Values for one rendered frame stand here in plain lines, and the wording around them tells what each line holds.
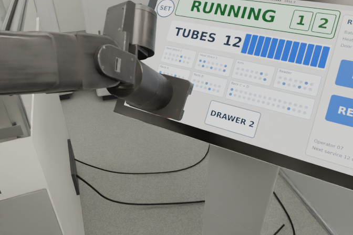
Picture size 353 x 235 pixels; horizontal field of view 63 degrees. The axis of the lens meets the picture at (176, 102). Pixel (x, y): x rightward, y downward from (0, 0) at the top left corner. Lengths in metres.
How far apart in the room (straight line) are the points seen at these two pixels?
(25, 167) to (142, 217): 1.01
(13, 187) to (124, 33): 0.46
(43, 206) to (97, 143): 1.33
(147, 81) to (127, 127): 1.79
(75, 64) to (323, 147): 0.39
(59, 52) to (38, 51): 0.02
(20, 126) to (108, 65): 0.34
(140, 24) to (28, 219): 0.56
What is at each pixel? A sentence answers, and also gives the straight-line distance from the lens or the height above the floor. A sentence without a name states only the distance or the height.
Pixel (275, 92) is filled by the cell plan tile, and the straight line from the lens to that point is 0.53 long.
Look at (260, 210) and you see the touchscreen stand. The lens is 0.78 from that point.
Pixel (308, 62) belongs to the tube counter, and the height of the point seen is 1.10.
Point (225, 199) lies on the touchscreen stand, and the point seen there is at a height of 0.70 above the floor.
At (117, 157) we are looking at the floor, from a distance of 1.93.
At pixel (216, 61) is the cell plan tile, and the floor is 1.08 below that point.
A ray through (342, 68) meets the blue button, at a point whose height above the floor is 1.10.
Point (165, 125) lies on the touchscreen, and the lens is 0.57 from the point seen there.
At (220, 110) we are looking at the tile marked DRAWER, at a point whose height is 1.01.
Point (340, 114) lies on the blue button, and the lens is 0.53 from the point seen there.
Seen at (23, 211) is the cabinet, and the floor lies 0.74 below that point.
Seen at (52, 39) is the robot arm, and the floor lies 1.21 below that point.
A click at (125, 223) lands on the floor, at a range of 1.61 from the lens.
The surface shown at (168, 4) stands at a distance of 0.64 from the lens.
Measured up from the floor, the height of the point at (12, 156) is 0.91.
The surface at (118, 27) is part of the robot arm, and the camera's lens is 0.38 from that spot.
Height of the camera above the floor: 1.31
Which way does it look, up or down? 33 degrees down
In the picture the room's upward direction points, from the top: straight up
